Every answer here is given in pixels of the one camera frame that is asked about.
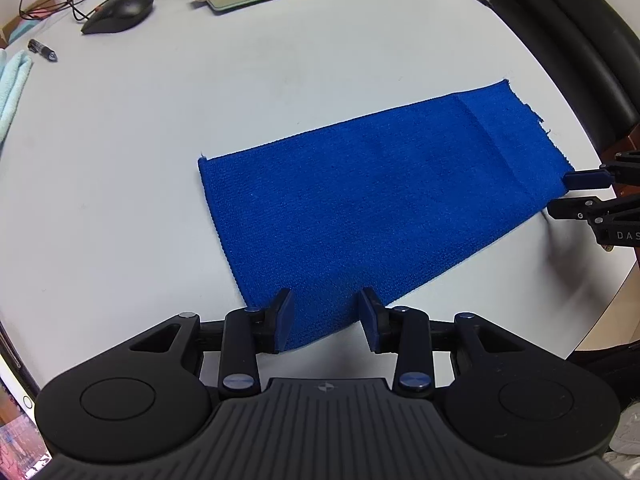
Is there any light blue folded towel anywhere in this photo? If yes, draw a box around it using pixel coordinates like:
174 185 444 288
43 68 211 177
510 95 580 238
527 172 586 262
0 50 32 143

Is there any black leather chair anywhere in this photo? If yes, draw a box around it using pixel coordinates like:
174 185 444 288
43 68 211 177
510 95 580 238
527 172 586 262
480 0 639 155

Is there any black computer mouse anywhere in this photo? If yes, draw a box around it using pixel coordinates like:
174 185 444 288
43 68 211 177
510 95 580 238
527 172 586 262
81 0 154 35

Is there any black marker pen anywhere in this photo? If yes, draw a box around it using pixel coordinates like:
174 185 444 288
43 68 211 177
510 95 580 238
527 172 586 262
27 39 58 63

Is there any cardboard box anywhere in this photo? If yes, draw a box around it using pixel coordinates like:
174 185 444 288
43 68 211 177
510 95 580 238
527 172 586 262
1 0 52 49

